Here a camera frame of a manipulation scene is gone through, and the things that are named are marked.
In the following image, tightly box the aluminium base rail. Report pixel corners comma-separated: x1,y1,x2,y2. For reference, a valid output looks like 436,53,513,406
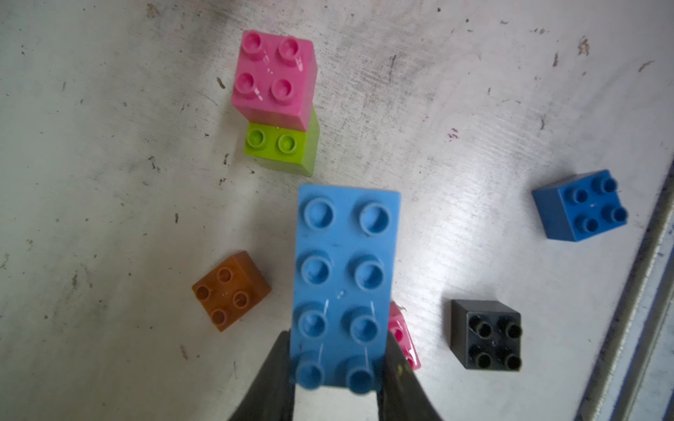
575,168,673,420

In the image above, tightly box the dark blue lego brick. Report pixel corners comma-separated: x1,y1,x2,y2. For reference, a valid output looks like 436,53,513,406
532,169,628,242

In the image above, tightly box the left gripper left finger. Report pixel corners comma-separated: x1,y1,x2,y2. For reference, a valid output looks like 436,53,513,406
229,331,296,421

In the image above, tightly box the pink lego brick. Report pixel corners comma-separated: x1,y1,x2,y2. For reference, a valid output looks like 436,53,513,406
232,30,318,132
388,301,421,370

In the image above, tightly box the green lego brick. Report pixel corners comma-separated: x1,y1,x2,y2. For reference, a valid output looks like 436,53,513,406
245,109,319,177

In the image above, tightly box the black lego brick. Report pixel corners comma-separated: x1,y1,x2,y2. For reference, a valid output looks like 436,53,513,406
449,299,523,372

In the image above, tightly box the light blue long lego brick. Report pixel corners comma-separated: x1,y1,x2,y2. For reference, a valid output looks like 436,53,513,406
290,184,401,394

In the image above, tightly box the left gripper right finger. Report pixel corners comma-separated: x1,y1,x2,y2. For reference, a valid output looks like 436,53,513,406
377,332,442,421

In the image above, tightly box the orange lego brick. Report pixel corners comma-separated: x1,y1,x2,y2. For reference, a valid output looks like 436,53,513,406
191,251,271,332

